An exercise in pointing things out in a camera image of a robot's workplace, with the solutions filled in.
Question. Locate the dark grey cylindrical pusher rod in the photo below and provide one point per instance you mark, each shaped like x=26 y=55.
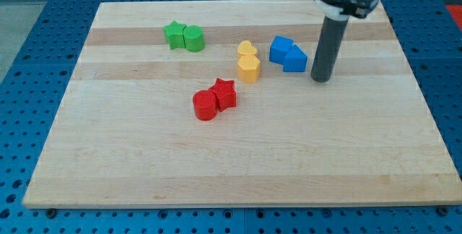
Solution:
x=329 y=43

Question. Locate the yellow heart block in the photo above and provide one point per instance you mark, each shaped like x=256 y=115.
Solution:
x=246 y=48

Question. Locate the yellow hexagon block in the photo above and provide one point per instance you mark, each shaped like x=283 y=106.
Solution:
x=248 y=68

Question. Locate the blue triangle block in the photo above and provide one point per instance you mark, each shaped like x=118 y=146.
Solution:
x=295 y=60

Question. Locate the blue cube block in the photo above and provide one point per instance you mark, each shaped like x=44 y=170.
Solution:
x=279 y=47

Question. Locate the red star block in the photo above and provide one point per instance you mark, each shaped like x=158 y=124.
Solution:
x=225 y=94

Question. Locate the green cylinder block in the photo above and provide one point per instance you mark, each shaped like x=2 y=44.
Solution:
x=194 y=38

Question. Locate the light wooden board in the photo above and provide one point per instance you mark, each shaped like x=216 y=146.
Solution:
x=126 y=135

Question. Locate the red cylinder block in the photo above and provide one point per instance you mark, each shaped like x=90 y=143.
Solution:
x=205 y=105

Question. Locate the green star block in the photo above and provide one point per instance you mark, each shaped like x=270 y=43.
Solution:
x=174 y=35

